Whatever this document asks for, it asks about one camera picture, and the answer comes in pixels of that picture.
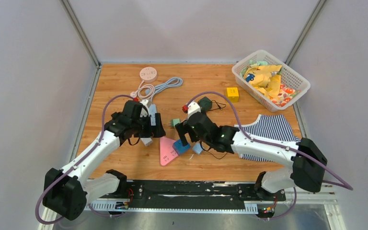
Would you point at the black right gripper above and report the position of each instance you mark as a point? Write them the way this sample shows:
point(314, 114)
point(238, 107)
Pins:
point(184, 129)

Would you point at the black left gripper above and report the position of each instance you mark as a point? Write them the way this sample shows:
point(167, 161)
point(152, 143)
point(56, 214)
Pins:
point(154, 131)

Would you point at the blue cube power socket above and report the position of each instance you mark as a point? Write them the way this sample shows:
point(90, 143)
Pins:
point(179, 148)

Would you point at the yellow cube power socket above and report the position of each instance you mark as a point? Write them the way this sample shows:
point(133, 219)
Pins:
point(232, 93)

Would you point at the white USB charger plug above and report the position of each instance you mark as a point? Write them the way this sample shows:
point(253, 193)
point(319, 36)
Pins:
point(147, 141)

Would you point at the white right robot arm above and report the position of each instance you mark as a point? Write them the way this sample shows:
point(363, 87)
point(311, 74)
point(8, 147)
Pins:
point(303, 163)

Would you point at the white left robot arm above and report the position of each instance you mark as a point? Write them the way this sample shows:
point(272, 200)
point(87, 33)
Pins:
point(67, 191)

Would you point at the green USB charger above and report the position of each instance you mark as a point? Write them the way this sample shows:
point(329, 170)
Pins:
point(174, 122)

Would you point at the light blue power strip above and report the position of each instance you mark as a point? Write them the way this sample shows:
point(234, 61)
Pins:
point(152, 113)

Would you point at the pink triangular power socket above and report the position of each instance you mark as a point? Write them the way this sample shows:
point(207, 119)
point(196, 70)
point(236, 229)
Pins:
point(167, 152)

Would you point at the light blue small charger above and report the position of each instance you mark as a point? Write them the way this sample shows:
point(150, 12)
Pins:
point(197, 149)

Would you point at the dark green cube socket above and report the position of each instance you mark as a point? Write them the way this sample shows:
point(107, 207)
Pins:
point(205, 104)

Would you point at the round pink power socket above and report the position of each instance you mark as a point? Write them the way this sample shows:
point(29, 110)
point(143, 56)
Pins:
point(148, 74)

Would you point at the yellow cloth in basket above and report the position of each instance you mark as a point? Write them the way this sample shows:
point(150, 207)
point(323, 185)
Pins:
point(265, 79)

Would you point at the blue striped shirt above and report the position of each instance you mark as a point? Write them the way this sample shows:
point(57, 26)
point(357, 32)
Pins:
point(273, 127)

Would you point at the floral cloth in basket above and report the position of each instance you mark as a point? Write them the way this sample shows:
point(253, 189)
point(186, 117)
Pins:
point(284, 96)

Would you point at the white plastic basket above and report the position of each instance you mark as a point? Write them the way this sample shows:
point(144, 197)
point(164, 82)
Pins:
point(289, 77)

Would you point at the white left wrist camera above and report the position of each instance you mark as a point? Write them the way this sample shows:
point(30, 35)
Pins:
point(145, 108)

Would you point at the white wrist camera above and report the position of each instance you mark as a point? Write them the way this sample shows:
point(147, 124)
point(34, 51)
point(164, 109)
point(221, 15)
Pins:
point(193, 108)
point(145, 108)

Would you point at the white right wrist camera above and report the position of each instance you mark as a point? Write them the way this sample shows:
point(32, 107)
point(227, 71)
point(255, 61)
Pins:
point(193, 108)

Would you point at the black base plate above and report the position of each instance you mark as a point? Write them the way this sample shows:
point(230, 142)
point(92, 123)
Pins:
point(184, 196)

